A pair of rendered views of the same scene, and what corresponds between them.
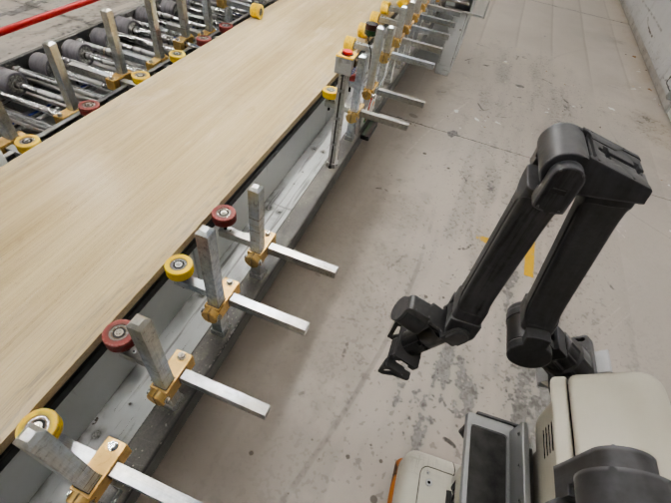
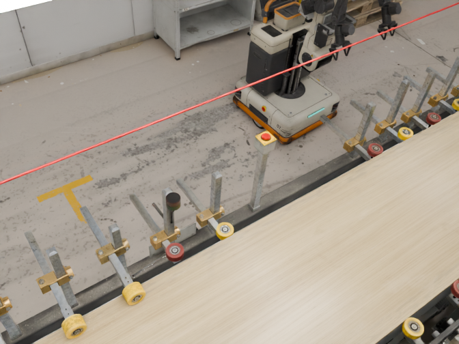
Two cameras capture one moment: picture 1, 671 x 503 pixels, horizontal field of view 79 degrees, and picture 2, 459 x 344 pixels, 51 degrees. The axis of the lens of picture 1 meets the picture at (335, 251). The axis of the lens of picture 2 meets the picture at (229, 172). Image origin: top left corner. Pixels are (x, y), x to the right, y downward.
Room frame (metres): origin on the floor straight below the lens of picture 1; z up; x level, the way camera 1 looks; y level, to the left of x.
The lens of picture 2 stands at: (2.92, 0.94, 2.71)
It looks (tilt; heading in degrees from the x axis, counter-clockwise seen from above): 48 degrees down; 218
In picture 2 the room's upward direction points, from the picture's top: 6 degrees clockwise
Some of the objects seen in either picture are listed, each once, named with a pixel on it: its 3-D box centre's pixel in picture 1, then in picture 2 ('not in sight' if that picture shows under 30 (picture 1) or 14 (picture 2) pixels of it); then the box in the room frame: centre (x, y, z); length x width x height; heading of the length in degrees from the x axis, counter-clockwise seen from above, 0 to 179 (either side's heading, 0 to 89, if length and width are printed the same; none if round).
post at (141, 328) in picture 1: (160, 372); (418, 104); (0.40, 0.37, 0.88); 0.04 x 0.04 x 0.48; 77
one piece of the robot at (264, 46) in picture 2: not in sight; (286, 50); (0.18, -0.78, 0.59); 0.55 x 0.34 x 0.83; 171
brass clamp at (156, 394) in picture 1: (171, 377); (411, 115); (0.42, 0.36, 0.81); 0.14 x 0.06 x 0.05; 167
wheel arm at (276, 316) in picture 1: (240, 302); (377, 121); (0.67, 0.25, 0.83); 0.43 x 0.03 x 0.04; 77
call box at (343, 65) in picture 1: (345, 63); (264, 143); (1.61, 0.09, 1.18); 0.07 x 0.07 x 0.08; 77
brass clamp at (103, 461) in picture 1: (99, 473); (438, 98); (0.18, 0.42, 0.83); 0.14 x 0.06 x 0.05; 167
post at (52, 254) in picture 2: (394, 49); (63, 281); (2.60, -0.13, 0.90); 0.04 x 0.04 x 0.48; 77
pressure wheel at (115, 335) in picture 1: (124, 342); (431, 123); (0.47, 0.50, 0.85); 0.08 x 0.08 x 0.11
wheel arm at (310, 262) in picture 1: (277, 251); (346, 138); (0.92, 0.20, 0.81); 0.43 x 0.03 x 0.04; 77
